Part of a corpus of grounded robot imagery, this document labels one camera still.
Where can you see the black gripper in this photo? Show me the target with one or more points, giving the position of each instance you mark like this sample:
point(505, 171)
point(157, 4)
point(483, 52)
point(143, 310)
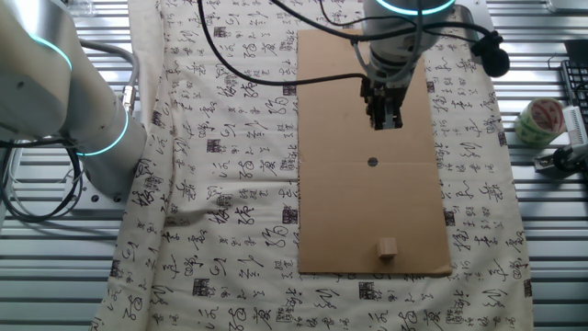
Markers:
point(383, 92)

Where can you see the small wooden block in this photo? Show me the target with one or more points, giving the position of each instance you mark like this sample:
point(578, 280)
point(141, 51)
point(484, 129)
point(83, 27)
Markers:
point(387, 247)

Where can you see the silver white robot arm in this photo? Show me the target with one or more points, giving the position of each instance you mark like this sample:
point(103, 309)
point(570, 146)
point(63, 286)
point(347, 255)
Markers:
point(46, 92)

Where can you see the black target dot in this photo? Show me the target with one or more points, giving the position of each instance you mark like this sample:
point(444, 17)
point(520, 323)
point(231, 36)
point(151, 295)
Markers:
point(372, 162)

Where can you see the brown cardboard sheet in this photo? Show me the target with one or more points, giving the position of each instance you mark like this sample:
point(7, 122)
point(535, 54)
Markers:
point(344, 207)

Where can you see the clear packing tape roll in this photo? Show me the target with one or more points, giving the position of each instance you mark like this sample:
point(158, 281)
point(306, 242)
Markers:
point(539, 122)

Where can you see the white calligraphy print cloth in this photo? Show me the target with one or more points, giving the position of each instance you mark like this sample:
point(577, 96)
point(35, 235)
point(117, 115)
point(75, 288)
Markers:
point(220, 184)

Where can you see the black keyboard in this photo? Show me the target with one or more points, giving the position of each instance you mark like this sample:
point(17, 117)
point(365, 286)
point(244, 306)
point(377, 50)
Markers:
point(578, 87)

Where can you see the white flat device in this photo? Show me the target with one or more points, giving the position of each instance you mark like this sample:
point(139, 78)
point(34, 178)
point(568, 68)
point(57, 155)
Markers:
point(569, 4)

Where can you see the clear plastic item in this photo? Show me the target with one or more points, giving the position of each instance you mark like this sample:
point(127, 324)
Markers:
point(80, 7)

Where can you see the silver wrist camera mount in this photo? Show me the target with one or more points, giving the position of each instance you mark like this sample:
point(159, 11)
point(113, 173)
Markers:
point(466, 16)

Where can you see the black camera clamp stand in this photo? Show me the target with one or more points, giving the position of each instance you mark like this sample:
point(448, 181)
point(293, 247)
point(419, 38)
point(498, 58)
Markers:
point(562, 161)

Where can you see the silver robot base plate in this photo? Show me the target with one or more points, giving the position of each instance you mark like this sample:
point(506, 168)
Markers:
point(105, 204)

